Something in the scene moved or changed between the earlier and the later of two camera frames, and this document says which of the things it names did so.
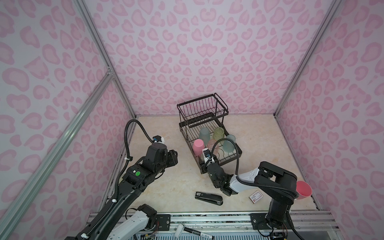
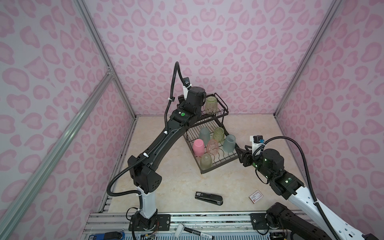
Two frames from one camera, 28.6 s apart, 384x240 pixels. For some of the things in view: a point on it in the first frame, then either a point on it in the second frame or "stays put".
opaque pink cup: [198, 147] stays put
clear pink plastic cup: [210, 145] stays put
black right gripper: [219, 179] to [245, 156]
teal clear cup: [204, 135] stays put
